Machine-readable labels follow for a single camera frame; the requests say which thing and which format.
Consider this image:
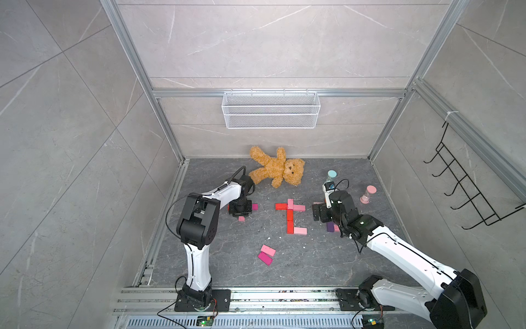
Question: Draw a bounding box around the left black cable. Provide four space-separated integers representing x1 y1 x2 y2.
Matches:
223 165 247 190

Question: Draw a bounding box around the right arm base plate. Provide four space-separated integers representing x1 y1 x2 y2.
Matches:
334 288 396 312

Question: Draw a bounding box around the black wire hook rack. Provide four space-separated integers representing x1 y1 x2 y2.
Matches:
423 123 525 230

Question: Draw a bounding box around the white wire mesh basket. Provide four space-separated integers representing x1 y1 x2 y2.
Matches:
221 91 321 130

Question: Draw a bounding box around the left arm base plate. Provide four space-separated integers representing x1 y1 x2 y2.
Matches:
174 289 231 312

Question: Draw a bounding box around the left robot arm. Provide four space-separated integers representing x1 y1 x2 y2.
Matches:
176 174 255 311

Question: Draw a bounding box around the brown teddy bear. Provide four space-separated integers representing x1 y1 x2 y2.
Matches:
249 146 305 189

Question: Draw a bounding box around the teal sand timer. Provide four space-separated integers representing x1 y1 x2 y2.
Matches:
325 170 337 182

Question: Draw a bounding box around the pink sand timer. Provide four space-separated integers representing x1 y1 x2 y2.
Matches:
360 185 377 204

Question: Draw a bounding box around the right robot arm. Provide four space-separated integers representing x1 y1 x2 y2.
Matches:
312 181 488 328

